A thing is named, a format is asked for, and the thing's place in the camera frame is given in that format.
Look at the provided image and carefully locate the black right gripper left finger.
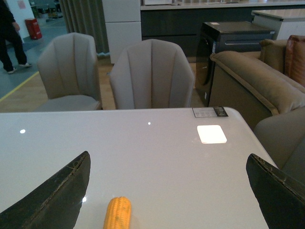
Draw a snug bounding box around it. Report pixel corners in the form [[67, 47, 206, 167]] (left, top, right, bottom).
[[0, 151, 91, 229]]

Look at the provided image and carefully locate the grey chair near table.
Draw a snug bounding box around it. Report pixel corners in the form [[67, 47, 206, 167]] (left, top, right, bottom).
[[254, 107, 305, 169]]

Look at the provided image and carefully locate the person in black clothes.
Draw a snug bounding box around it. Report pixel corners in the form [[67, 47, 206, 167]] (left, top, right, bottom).
[[0, 0, 31, 74]]

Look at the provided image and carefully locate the dark kitchen counter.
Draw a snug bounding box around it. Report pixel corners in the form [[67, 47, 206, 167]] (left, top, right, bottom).
[[140, 0, 305, 57]]

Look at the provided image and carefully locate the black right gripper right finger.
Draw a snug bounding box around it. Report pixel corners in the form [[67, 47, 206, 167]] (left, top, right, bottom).
[[246, 154, 305, 229]]

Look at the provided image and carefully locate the beige right dining chair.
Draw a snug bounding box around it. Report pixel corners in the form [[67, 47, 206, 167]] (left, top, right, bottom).
[[110, 39, 195, 109]]

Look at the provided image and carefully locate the yellow corn cob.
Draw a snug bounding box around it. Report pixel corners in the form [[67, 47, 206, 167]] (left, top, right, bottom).
[[103, 197, 132, 229]]

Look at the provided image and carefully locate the red trash bin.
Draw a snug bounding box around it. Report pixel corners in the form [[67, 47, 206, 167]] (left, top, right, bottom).
[[25, 18, 42, 40]]

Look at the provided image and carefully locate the brown leather cushion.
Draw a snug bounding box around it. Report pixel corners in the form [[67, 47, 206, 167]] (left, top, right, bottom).
[[285, 35, 305, 86]]

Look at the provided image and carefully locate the white microwave oven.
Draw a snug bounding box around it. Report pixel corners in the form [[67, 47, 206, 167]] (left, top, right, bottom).
[[143, 0, 173, 6]]

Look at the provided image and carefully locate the beige dining chair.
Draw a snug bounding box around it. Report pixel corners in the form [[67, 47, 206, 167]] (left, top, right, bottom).
[[36, 32, 102, 112], [110, 39, 195, 109]]

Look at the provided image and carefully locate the black white table sticker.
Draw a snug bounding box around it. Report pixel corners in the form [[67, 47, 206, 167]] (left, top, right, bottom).
[[192, 106, 228, 117]]

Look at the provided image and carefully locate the brown sofa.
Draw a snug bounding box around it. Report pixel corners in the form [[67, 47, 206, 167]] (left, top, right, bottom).
[[209, 40, 305, 129]]

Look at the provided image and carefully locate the beige left dining chair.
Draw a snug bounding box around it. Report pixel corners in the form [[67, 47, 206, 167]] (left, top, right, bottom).
[[36, 32, 102, 112]]

